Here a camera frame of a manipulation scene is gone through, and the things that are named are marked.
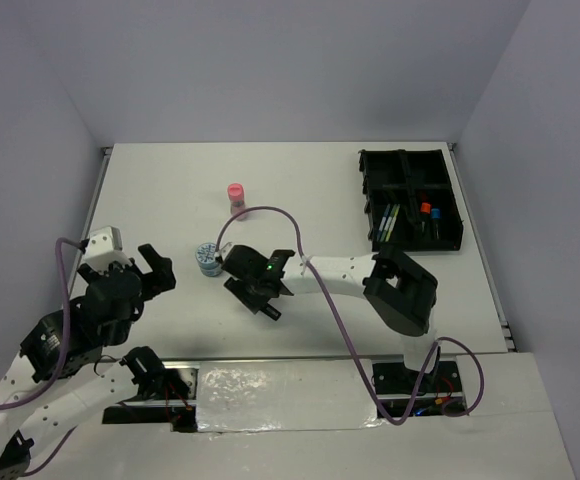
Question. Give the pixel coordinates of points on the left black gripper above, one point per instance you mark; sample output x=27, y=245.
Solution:
x=162, y=278

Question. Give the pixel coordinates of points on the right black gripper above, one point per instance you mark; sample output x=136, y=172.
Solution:
x=253, y=302

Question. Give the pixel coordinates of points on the pink highlighter marker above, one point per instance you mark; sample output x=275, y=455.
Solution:
x=271, y=312

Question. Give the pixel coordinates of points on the blue glitter jar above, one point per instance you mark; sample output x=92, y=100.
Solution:
x=206, y=260

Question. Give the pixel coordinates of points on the pink glitter bottle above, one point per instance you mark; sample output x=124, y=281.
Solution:
x=236, y=196

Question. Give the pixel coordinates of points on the blue clear pen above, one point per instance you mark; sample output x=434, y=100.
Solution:
x=382, y=225

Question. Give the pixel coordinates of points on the yellow green pen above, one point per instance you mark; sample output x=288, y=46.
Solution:
x=392, y=222

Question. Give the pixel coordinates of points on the orange highlighter marker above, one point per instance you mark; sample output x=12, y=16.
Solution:
x=425, y=217

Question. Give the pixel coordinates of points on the blue highlighter marker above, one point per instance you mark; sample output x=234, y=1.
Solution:
x=436, y=217

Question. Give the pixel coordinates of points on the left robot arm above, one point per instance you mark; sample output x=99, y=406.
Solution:
x=32, y=413

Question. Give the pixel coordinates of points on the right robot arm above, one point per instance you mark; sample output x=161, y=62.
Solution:
x=401, y=292

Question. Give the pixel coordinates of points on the silver foil tape strip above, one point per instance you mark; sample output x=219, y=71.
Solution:
x=293, y=395

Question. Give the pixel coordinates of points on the black divided organizer tray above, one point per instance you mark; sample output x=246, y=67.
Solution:
x=408, y=178

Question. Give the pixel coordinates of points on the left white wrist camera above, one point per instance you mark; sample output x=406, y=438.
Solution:
x=103, y=248

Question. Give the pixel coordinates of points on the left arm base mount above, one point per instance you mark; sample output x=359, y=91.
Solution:
x=164, y=395

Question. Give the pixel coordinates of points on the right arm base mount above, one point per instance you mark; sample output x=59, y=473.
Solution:
x=440, y=392

